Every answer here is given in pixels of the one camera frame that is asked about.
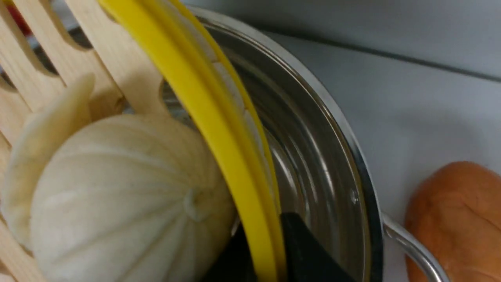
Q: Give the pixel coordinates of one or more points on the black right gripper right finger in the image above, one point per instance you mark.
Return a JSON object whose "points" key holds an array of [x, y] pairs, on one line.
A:
{"points": [[307, 260]]}

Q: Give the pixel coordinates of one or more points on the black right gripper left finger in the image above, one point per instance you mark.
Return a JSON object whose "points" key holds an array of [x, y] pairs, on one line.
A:
{"points": [[235, 262]]}

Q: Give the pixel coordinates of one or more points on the yellow rimmed bamboo steamer basket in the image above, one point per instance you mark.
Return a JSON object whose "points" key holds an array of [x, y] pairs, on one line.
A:
{"points": [[149, 57]]}

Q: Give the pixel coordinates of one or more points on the stainless steel pot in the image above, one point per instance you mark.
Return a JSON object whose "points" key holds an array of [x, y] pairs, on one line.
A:
{"points": [[321, 172]]}

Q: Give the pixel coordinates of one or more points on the white toy steamed bun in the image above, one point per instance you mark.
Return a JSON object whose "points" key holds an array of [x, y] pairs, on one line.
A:
{"points": [[131, 198]]}

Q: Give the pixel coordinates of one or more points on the orange toy bread roll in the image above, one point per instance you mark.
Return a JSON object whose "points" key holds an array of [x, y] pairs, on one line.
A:
{"points": [[455, 214]]}

